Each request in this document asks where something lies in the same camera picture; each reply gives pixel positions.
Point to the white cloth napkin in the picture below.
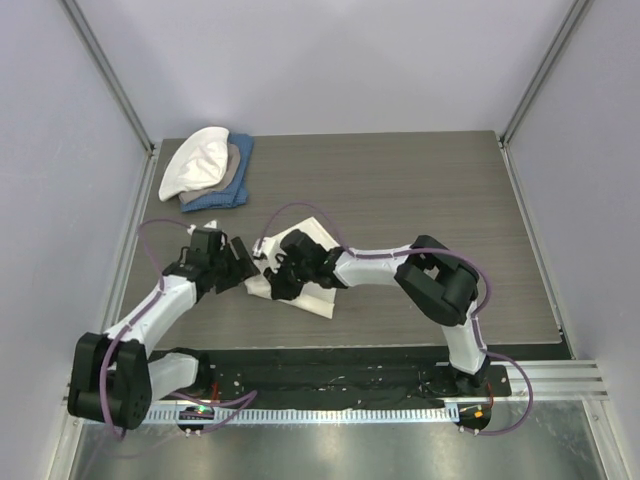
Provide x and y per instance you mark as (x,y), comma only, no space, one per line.
(312,298)

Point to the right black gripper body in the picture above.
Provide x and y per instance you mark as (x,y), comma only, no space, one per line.
(289,278)

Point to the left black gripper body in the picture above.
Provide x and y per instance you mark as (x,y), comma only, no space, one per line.
(225,274)

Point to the right aluminium frame post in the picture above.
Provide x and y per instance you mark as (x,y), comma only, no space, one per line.
(569,25)

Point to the white slotted cable duct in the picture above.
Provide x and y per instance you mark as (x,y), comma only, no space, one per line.
(183,414)

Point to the aluminium frame post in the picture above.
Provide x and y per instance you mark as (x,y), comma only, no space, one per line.
(569,25)
(88,38)

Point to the white folded cloth on pile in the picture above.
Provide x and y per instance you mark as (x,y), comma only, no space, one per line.
(200,162)

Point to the blue checkered cloth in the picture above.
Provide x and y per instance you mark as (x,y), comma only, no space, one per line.
(237,193)

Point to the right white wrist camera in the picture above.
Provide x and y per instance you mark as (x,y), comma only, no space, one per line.
(265,250)

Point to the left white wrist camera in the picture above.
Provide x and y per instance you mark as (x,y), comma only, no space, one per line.
(211,225)

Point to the left aluminium frame post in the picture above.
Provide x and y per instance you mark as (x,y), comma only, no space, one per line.
(88,38)

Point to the grey cloth in pile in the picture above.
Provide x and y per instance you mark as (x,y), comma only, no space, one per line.
(233,162)

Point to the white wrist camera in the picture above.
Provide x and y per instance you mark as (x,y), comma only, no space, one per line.
(265,250)
(211,225)

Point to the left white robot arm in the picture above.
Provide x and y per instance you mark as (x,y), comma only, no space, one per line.
(113,378)

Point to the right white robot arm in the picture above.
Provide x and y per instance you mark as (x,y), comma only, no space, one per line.
(445,287)

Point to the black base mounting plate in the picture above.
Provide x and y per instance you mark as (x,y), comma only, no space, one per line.
(385,378)

